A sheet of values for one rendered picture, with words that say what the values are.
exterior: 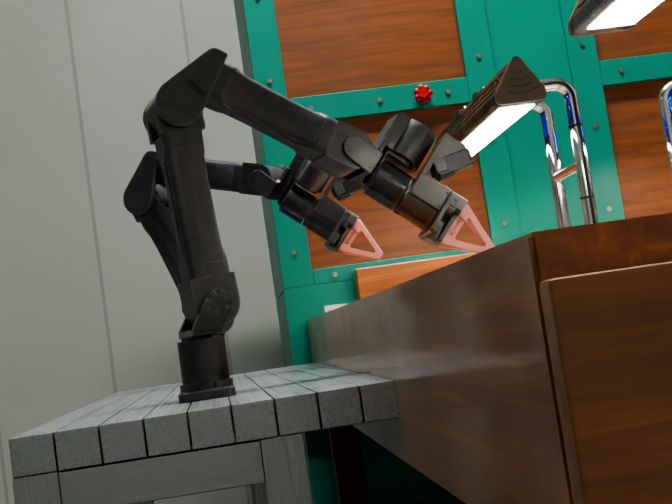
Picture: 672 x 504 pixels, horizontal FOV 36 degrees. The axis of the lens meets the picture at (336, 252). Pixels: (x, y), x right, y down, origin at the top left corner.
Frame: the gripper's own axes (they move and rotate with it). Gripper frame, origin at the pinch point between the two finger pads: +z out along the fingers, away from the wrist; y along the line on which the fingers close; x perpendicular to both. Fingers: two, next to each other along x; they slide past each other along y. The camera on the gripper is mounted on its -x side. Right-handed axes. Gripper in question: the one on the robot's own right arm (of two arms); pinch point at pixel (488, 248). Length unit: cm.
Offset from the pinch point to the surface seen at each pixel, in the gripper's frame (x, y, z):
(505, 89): -24.5, 8.7, -9.1
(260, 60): -27, 87, -53
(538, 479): 28, -89, -5
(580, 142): -31.3, 30.1, 9.0
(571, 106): -36.2, 30.6, 4.4
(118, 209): 13, 219, -84
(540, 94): -26.8, 8.7, -4.1
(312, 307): 15, 87, -14
